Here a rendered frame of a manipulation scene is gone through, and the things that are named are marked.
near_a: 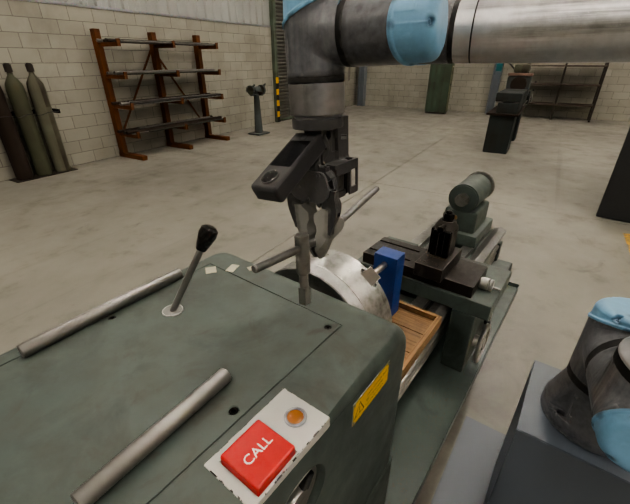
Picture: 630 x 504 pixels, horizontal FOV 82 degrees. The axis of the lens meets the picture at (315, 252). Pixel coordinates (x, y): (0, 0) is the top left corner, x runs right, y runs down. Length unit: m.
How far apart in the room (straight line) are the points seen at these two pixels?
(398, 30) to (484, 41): 0.15
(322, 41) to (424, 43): 0.12
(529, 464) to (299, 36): 0.76
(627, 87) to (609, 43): 14.23
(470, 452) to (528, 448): 0.38
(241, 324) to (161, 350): 0.13
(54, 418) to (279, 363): 0.29
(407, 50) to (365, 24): 0.05
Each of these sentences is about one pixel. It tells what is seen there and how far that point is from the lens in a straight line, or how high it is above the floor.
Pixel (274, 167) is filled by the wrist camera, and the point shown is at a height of 1.53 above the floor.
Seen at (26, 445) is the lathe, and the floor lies 1.25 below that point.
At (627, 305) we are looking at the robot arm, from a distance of 0.72.
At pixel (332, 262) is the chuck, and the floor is 1.24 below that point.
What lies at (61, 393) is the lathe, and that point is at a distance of 0.62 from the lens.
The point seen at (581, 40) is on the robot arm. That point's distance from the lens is 0.56.
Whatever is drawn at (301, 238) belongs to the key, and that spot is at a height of 1.42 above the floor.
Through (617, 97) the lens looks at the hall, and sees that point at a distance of 14.79.
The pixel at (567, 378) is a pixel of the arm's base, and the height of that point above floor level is 1.18.
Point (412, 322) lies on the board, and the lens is 1.27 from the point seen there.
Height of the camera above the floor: 1.65
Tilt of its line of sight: 28 degrees down
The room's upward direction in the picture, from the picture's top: straight up
